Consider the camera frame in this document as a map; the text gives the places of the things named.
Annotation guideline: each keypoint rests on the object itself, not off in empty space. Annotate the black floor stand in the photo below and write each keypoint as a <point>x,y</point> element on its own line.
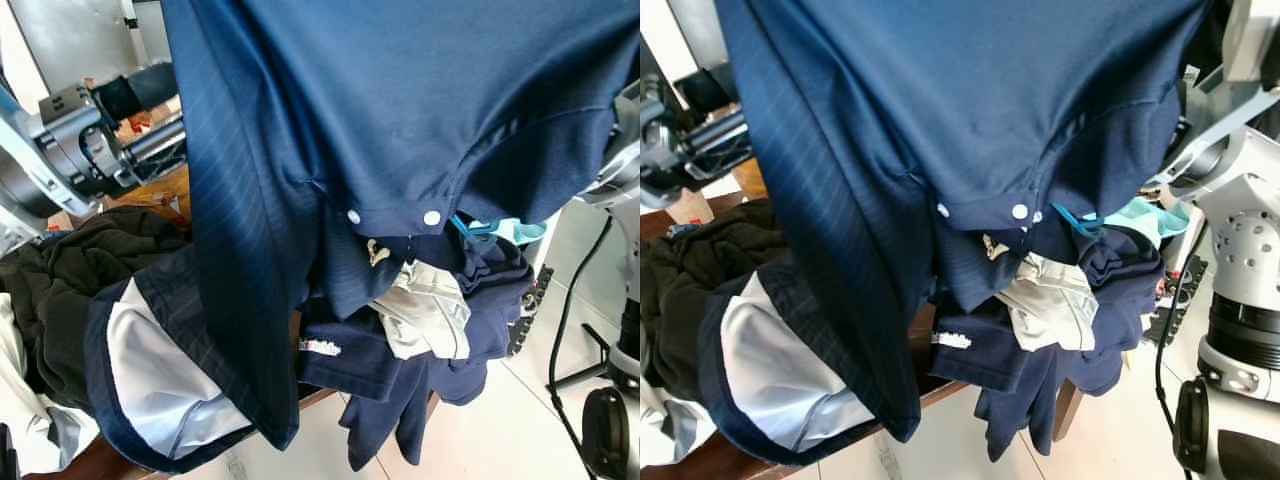
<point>585,375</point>

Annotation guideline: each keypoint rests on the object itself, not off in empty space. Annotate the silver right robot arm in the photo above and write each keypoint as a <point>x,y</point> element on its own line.
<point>605,430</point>
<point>1245,240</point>

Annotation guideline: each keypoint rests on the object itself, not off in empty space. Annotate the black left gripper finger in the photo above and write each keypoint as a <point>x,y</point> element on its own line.
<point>155,148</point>
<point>140,93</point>
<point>720,143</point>
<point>708,90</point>

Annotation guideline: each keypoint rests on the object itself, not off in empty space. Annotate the black power strip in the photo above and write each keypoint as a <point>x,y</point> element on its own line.
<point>530,310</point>
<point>1172,295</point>

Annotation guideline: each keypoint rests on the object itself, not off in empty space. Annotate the black crumpled garment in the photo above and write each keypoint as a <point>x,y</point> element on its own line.
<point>700,270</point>
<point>80,270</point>

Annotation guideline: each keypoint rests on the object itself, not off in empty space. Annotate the navy polo shirt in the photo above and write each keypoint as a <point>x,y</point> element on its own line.
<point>1000,100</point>
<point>400,100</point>

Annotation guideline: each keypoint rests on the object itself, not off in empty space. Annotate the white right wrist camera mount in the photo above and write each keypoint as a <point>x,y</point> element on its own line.
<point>1252,40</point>

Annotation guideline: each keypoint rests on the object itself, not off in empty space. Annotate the white cloth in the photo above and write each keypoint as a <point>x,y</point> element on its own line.
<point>665,440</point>
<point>25,440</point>

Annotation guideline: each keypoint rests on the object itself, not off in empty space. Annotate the navy garment with gold emblem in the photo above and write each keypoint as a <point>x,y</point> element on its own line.
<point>1115,270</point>
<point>500,270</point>

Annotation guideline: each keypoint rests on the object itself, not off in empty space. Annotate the white grey garment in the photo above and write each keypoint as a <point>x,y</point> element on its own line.
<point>1050,305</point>
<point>425,315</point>

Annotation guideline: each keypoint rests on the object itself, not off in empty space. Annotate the navy garment with white logo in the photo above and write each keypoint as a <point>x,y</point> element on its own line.
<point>340,372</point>
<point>975,365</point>

